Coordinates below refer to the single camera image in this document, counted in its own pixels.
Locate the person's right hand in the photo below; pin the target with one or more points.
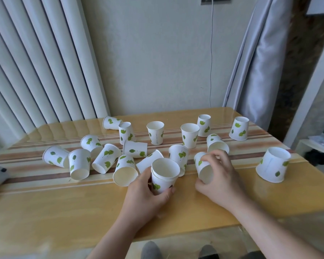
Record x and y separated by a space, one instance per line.
226 186

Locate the person's left hand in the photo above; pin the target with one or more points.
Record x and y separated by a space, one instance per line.
140 196

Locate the person's left thumb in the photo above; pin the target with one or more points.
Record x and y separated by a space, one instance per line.
168 193

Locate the person's right thumb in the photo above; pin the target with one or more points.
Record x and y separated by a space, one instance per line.
200 185

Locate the single white green-leaf paper cup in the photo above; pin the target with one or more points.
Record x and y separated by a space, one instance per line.
206 172

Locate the nested stack white paper cups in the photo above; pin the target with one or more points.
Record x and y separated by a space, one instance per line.
164 172

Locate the person's left forearm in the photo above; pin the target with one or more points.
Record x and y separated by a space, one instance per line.
113 240

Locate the person's right forearm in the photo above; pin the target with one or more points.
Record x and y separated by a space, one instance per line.
270 231

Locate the person's left grey slipper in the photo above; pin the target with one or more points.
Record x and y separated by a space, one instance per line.
151 251

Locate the person's grey slipper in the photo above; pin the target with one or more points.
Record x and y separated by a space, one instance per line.
208 253
151 251

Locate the person's right grey slipper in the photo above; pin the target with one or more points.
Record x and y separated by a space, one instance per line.
208 253

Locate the group of leaf-print cups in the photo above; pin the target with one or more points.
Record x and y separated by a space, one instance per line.
79 163

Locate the white low shelf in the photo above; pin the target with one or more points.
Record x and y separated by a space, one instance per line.
306 147

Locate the grey curtain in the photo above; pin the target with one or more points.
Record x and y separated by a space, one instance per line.
259 64

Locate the white ribbed vertical blinds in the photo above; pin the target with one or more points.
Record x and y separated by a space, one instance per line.
35 64

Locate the white door frame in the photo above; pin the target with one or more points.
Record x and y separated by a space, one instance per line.
310 91

